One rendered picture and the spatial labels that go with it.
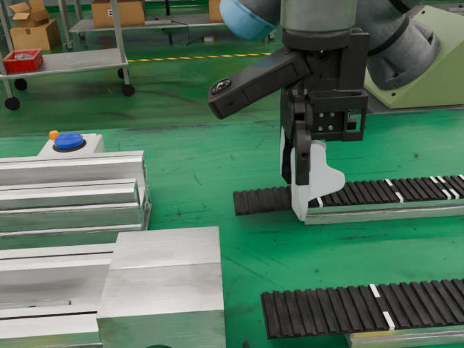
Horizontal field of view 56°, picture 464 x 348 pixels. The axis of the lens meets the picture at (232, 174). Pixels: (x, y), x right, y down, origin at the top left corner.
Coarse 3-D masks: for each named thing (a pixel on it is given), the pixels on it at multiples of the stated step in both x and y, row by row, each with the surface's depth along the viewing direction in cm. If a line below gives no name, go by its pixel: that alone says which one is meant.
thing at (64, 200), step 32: (0, 160) 54; (32, 160) 54; (64, 160) 54; (96, 160) 54; (128, 160) 54; (0, 192) 48; (32, 192) 47; (64, 192) 47; (96, 192) 47; (128, 192) 47; (0, 224) 48; (32, 224) 49; (64, 224) 49; (96, 224) 49; (128, 224) 51
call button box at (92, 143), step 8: (88, 136) 66; (96, 136) 66; (48, 144) 64; (80, 144) 63; (88, 144) 64; (96, 144) 64; (40, 152) 62; (48, 152) 62; (56, 152) 62; (64, 152) 62; (72, 152) 62; (80, 152) 62; (88, 152) 61; (96, 152) 63; (104, 152) 68
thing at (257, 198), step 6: (252, 192) 56; (258, 192) 56; (252, 198) 55; (258, 198) 55; (264, 198) 55; (252, 204) 54; (258, 204) 54; (264, 204) 53; (252, 210) 53; (258, 210) 53; (264, 210) 53
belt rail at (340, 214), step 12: (372, 204) 54; (384, 204) 54; (396, 204) 54; (408, 204) 54; (420, 204) 54; (432, 204) 55; (444, 204) 55; (456, 204) 56; (312, 216) 54; (324, 216) 54; (336, 216) 54; (348, 216) 55; (360, 216) 55; (372, 216) 55; (384, 216) 55; (396, 216) 55; (408, 216) 55; (420, 216) 55; (432, 216) 55
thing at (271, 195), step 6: (264, 192) 56; (270, 192) 56; (276, 192) 56; (270, 198) 55; (276, 198) 54; (270, 204) 53; (276, 204) 54; (282, 204) 54; (270, 210) 53; (276, 210) 53; (282, 210) 53
